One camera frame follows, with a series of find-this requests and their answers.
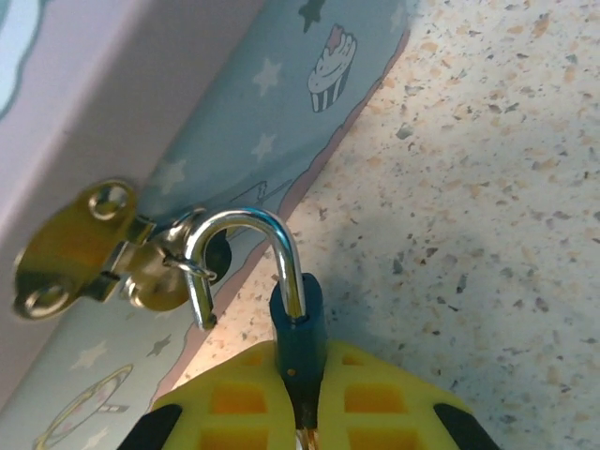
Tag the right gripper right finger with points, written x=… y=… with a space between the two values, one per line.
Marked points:
x=422 y=422

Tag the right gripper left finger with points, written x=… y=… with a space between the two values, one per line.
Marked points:
x=197 y=422

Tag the small blue padlock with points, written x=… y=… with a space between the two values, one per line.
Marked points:
x=300 y=328

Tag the cartoon print tin box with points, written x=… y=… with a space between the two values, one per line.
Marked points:
x=187 y=94

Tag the gold metal hasp latch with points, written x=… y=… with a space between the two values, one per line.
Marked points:
x=79 y=244

